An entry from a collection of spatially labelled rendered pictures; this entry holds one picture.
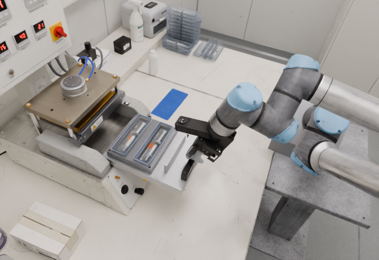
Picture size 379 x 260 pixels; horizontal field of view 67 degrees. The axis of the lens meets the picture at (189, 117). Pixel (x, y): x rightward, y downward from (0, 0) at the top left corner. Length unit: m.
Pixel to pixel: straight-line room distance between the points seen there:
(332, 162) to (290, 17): 2.42
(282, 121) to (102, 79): 0.64
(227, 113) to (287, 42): 2.72
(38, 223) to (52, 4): 0.70
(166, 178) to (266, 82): 1.00
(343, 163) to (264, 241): 1.09
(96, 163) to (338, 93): 0.72
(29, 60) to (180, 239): 0.77
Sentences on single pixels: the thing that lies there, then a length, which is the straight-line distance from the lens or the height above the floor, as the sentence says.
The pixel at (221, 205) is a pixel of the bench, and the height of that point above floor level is 0.75.
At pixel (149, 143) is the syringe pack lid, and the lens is 0.98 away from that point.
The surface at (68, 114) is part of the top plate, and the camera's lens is 0.96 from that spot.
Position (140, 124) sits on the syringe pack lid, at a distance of 1.04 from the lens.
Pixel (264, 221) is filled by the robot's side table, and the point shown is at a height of 0.01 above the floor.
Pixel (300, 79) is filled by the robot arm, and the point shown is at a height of 1.35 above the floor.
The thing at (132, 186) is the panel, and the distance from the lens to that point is 1.11.
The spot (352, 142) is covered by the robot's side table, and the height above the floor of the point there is 0.75.
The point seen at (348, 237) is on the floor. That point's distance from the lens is 2.23.
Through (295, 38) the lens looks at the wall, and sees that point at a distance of 3.36.
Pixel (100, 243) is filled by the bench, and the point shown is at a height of 0.75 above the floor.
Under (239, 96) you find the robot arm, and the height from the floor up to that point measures 1.33.
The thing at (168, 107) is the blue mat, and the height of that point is 0.75.
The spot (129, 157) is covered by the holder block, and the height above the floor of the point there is 0.99.
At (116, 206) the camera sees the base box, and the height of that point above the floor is 0.79.
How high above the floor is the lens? 1.76
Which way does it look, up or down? 45 degrees down
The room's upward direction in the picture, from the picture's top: 6 degrees clockwise
